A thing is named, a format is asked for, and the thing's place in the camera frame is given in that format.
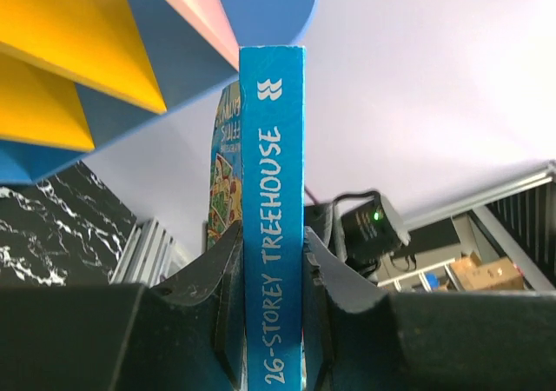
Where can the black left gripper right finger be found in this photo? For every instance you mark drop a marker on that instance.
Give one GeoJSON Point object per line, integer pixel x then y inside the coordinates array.
{"type": "Point", "coordinates": [345, 323]}

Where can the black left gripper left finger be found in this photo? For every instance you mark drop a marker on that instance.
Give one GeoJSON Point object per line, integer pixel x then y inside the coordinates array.
{"type": "Point", "coordinates": [204, 349]}

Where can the light blue 26-storey treehouse book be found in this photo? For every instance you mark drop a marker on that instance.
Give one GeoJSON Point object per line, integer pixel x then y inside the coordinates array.
{"type": "Point", "coordinates": [257, 178]}

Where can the cardboard box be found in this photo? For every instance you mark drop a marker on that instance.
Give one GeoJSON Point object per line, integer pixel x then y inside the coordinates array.
{"type": "Point", "coordinates": [474, 275]}

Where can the colourful wooden bookshelf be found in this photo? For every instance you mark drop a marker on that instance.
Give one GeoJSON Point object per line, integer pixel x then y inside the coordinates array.
{"type": "Point", "coordinates": [76, 75]}

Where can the aluminium rail frame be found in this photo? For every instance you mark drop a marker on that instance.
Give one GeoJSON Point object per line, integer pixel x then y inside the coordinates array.
{"type": "Point", "coordinates": [516, 217]}

